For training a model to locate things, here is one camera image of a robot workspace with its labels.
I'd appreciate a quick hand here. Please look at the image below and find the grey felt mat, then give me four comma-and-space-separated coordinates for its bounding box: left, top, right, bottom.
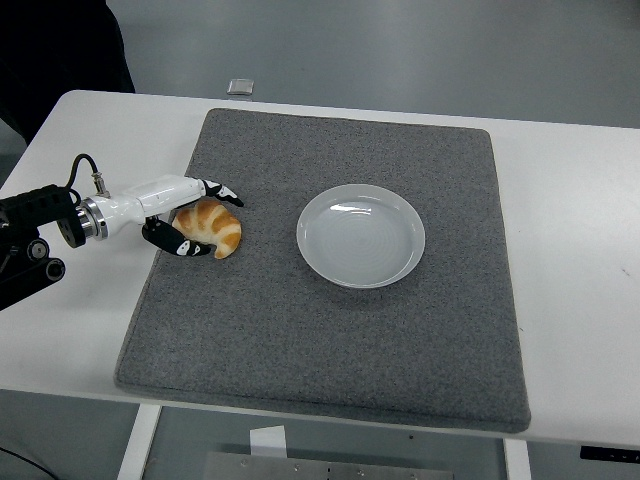
113, 107, 532, 435

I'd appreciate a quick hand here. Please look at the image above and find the white round plate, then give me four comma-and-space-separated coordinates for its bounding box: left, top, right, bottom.
296, 184, 428, 290

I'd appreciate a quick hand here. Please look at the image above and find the croissant bread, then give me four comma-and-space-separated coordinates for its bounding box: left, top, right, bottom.
171, 198, 244, 260

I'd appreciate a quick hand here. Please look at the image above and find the grey metal plate with screws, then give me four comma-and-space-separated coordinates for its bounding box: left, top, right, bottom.
203, 451, 454, 480

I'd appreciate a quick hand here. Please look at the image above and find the black floor cable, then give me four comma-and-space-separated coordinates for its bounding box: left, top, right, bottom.
0, 444, 56, 480

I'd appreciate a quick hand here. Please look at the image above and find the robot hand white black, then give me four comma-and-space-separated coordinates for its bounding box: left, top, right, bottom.
102, 173, 246, 260

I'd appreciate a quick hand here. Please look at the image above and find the black table control panel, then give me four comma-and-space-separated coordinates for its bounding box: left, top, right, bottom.
579, 444, 640, 462

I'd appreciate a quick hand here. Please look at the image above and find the white table leg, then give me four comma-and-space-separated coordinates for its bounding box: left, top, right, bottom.
502, 438, 532, 480
116, 403, 164, 480

